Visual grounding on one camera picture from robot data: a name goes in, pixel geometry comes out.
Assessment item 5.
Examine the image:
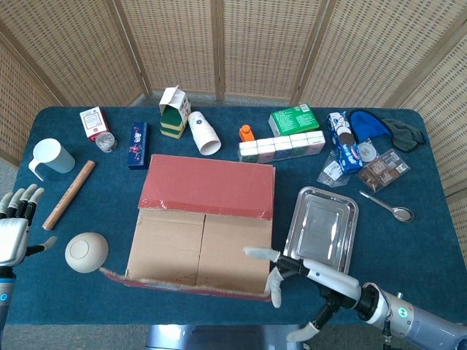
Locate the grey cloth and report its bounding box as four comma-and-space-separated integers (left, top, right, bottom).
381, 117, 427, 153

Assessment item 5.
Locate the woven folding screen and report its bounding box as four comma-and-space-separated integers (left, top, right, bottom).
0, 0, 467, 256

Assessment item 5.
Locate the metal spoon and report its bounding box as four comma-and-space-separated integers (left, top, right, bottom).
359, 190, 415, 222

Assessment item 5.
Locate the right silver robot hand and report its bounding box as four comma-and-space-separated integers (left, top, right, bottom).
243, 246, 366, 343

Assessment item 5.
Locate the beige upturned bowl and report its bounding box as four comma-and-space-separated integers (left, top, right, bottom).
64, 231, 110, 274

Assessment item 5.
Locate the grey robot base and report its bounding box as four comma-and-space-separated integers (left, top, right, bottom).
145, 324, 304, 350

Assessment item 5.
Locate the wooden rolling pin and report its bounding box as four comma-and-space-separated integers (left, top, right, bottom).
42, 159, 97, 231

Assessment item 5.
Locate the blue snack package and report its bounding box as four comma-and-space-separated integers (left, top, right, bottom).
326, 112, 364, 174

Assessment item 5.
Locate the front cardboard sheet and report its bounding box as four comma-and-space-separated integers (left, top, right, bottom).
0, 105, 464, 326

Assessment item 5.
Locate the stainless steel tray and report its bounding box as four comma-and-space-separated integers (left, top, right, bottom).
283, 186, 360, 274

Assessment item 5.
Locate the dark blue slim box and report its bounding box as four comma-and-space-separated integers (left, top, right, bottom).
128, 121, 150, 170

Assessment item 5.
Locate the red and white small box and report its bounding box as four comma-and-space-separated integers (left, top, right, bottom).
79, 106, 110, 142

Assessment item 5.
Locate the round white disc packet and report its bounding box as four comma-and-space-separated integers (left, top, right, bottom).
356, 137, 380, 163

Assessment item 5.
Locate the green and white carton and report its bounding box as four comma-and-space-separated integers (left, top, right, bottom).
158, 85, 193, 128

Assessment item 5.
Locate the chocolate candy bag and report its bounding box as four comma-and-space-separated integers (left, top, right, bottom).
356, 148, 411, 193

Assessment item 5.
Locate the red cardboard shipping box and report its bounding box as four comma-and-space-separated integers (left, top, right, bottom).
99, 153, 277, 303

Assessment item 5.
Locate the wrapped tissue pack row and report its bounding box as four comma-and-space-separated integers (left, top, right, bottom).
238, 130, 326, 164

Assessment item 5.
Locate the green cardboard box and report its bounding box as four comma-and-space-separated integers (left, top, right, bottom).
268, 104, 321, 138

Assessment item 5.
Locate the white plastic mug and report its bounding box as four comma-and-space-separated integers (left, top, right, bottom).
28, 138, 77, 182

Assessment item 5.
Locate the white paper cup stack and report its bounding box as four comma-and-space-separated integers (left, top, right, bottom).
187, 111, 223, 155

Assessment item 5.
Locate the clear labelled plastic bag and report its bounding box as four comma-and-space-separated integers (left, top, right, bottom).
316, 151, 347, 188

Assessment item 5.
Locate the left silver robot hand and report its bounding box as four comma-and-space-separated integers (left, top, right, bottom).
0, 184, 58, 269

